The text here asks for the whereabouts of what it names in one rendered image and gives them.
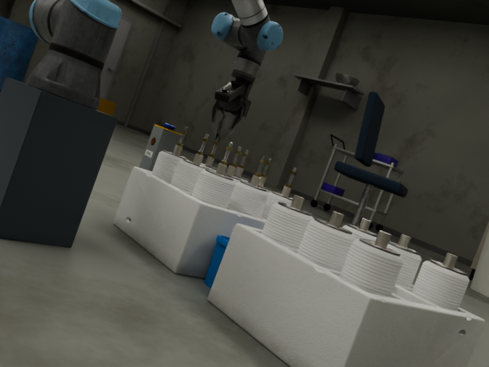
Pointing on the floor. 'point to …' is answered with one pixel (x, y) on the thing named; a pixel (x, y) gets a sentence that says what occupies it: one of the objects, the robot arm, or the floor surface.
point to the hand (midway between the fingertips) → (217, 137)
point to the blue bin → (216, 259)
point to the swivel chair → (372, 114)
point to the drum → (15, 49)
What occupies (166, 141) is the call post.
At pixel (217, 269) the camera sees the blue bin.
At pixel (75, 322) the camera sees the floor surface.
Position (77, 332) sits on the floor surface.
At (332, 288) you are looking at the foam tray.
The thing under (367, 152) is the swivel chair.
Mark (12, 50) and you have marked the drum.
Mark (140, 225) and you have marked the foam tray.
